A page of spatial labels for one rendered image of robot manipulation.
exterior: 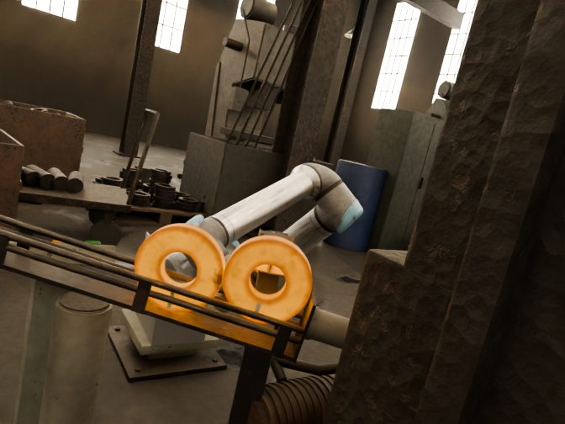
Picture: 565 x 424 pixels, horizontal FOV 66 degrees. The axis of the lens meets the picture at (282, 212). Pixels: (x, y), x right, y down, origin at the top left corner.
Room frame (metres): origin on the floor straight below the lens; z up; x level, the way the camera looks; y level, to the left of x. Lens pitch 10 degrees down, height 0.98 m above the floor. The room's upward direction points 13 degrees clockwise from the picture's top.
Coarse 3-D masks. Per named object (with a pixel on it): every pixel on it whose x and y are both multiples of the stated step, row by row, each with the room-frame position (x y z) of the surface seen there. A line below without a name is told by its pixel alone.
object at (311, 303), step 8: (312, 296) 0.74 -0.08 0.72; (312, 304) 0.71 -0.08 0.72; (304, 312) 0.75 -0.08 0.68; (312, 312) 0.70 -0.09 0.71; (304, 320) 0.72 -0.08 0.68; (304, 328) 0.70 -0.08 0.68; (296, 336) 0.75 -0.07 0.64; (304, 336) 0.70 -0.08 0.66; (296, 344) 0.72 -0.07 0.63; (296, 352) 0.70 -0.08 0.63; (296, 360) 0.70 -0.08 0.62
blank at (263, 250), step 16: (256, 240) 0.71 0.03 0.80; (272, 240) 0.71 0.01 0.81; (240, 256) 0.71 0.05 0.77; (256, 256) 0.71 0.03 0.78; (272, 256) 0.71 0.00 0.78; (288, 256) 0.71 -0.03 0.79; (304, 256) 0.73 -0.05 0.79; (224, 272) 0.71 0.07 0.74; (240, 272) 0.71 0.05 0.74; (288, 272) 0.71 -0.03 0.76; (304, 272) 0.71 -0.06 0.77; (224, 288) 0.71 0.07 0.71; (240, 288) 0.71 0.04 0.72; (288, 288) 0.71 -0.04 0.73; (304, 288) 0.71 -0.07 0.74; (240, 304) 0.71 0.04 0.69; (256, 304) 0.71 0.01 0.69; (272, 304) 0.71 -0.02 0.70; (288, 304) 0.71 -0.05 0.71; (304, 304) 0.72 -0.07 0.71; (256, 320) 0.72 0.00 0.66
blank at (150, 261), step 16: (176, 224) 0.74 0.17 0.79; (160, 240) 0.71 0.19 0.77; (176, 240) 0.71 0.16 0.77; (192, 240) 0.71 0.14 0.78; (208, 240) 0.71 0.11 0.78; (144, 256) 0.71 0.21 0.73; (160, 256) 0.71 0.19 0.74; (192, 256) 0.71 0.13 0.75; (208, 256) 0.71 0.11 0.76; (144, 272) 0.71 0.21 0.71; (160, 272) 0.72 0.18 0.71; (208, 272) 0.71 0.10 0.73; (192, 288) 0.71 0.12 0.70; (208, 288) 0.71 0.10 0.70; (160, 304) 0.71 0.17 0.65
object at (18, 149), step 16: (0, 144) 2.32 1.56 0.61; (16, 144) 2.47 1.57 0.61; (0, 160) 2.32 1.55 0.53; (16, 160) 2.37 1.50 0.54; (0, 176) 2.33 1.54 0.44; (16, 176) 2.38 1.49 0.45; (0, 192) 2.34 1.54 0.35; (16, 192) 2.39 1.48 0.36; (0, 208) 2.34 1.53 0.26; (16, 208) 2.40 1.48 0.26; (0, 224) 2.35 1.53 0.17
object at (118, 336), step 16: (112, 336) 1.70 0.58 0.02; (128, 336) 1.73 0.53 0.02; (128, 352) 1.60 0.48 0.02; (176, 352) 1.65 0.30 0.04; (192, 352) 1.69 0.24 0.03; (208, 352) 1.74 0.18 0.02; (128, 368) 1.50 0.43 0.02; (144, 368) 1.52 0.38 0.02; (160, 368) 1.54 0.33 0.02; (176, 368) 1.57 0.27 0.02; (192, 368) 1.59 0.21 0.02; (208, 368) 1.63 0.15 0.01; (224, 368) 1.67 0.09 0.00
